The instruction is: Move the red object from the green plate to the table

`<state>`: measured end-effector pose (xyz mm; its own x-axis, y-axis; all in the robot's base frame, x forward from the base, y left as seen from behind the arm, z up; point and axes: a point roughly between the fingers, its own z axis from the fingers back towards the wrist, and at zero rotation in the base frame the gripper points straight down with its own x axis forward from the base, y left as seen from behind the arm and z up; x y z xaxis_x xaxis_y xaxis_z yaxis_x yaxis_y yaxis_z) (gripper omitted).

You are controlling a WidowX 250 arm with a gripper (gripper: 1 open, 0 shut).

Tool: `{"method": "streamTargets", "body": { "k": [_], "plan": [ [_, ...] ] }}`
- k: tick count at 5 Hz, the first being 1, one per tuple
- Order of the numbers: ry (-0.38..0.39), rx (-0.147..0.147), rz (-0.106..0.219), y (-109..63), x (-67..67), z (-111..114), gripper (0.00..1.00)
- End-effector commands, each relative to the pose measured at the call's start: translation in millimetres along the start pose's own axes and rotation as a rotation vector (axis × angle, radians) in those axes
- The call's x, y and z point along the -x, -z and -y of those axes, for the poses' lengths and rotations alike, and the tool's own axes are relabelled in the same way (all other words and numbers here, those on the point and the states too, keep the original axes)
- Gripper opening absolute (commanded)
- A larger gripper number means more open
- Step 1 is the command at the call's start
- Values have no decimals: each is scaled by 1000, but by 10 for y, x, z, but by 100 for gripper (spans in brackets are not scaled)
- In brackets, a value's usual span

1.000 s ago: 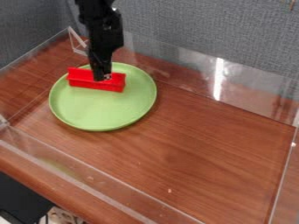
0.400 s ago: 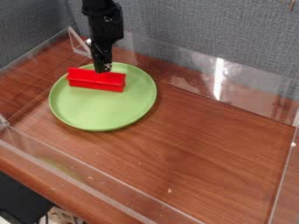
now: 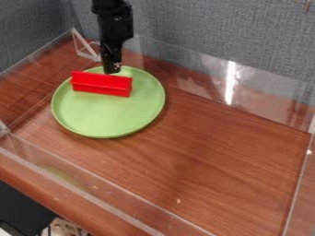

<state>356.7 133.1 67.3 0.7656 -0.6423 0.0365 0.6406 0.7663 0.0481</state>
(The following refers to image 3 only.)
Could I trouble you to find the clear acrylic corner bracket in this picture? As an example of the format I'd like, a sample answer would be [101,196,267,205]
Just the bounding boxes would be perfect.
[71,29,101,62]

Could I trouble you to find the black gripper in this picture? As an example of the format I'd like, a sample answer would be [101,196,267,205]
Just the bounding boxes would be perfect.
[91,0,133,75]

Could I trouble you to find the clear acrylic enclosure walls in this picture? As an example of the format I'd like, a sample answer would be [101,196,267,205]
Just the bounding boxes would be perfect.
[0,30,315,236]

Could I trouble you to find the white power strip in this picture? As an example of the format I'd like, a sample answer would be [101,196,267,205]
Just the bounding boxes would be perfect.
[51,218,91,236]

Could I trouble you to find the green round plate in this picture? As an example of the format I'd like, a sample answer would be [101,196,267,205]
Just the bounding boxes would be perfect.
[51,66,165,138]

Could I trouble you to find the red rectangular block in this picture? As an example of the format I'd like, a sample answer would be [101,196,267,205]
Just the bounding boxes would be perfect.
[71,71,133,97]

